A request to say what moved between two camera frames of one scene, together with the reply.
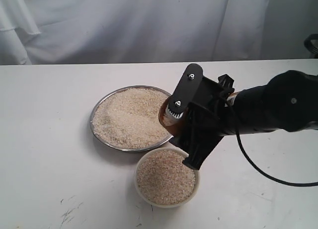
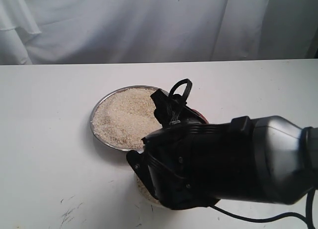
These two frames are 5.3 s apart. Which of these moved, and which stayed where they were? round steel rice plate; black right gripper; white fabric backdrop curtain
Moved: black right gripper
Stayed: round steel rice plate; white fabric backdrop curtain
